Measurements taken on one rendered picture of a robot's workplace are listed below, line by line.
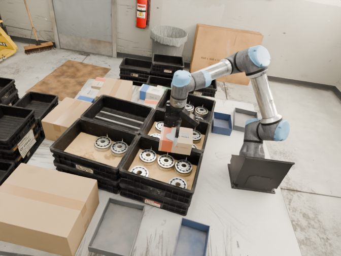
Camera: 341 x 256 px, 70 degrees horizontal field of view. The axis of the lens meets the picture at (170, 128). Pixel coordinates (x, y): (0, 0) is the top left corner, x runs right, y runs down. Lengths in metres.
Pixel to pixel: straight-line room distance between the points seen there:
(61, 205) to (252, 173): 1.03
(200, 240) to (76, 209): 0.63
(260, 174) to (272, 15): 3.19
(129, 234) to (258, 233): 0.69
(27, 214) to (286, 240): 1.28
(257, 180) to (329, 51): 3.61
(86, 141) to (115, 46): 3.10
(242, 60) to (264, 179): 0.71
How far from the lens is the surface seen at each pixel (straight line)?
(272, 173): 1.57
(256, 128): 1.50
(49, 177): 1.35
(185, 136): 1.21
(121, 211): 1.41
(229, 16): 4.25
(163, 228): 1.37
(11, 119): 2.47
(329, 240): 2.70
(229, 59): 1.41
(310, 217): 2.74
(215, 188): 1.58
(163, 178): 1.39
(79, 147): 1.56
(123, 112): 1.81
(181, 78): 1.01
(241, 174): 1.53
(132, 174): 1.26
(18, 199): 1.31
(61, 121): 1.72
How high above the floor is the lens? 1.91
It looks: 39 degrees down
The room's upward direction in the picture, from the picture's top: 9 degrees clockwise
